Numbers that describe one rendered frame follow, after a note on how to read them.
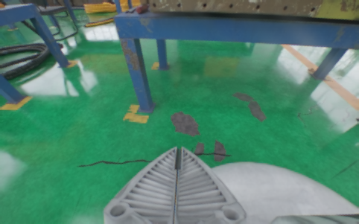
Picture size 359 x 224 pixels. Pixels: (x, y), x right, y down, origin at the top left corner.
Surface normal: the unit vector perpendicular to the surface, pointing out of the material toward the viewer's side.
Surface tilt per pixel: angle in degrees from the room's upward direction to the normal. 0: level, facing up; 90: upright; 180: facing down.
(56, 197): 0
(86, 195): 0
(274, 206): 0
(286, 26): 90
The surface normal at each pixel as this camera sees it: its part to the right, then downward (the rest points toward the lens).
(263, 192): -0.03, 0.43
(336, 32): -0.12, 0.71
